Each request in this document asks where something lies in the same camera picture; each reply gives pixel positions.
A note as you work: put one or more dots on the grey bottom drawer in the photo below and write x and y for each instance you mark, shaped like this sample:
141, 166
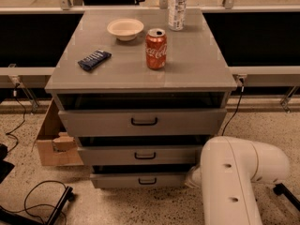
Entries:
140, 176

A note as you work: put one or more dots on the grey drawer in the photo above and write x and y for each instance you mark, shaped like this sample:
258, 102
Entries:
140, 155
97, 123
140, 176

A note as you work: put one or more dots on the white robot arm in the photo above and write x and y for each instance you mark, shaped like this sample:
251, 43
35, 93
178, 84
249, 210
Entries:
227, 170

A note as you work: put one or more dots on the grey top drawer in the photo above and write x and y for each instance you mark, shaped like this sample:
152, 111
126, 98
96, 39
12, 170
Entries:
97, 123

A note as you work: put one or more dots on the grey drawer cabinet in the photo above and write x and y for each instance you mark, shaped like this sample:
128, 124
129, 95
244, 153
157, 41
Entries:
195, 77

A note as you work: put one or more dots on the grey middle drawer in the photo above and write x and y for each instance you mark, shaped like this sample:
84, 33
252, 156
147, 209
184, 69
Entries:
140, 155

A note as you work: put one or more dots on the red coca-cola can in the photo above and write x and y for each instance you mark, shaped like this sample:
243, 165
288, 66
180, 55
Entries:
156, 48

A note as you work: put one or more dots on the blue snack packet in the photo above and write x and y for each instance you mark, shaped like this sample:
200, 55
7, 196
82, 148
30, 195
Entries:
93, 60

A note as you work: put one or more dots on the white paper bowl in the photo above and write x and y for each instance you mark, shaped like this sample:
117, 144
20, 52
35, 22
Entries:
125, 29

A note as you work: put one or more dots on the brown cardboard box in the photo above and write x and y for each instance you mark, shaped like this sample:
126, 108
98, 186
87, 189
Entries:
55, 147

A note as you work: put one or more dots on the clear plastic water bottle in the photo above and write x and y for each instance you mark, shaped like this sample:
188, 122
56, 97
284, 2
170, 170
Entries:
177, 14

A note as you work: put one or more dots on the black stand leg left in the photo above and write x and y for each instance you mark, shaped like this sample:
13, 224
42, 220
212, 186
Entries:
68, 196

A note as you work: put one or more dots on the black stand leg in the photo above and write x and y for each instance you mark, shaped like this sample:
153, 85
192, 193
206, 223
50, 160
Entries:
68, 196
281, 189

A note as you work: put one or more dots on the black stand leg right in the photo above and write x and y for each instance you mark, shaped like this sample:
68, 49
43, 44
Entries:
281, 189

